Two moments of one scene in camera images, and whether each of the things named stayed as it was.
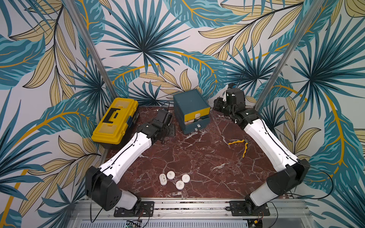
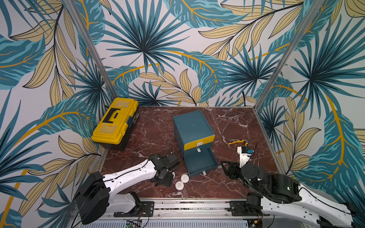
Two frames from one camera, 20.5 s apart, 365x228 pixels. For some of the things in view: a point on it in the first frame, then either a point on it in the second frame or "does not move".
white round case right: (186, 178) does not move
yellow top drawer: (192, 116) to (199, 142)
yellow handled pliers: (246, 140) does not move
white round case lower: (179, 185) does not move
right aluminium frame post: (290, 51) does not move
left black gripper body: (168, 130) to (166, 180)
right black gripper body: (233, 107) to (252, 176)
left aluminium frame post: (93, 49) does not move
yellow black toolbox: (121, 117) does not move
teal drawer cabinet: (193, 110) to (193, 130)
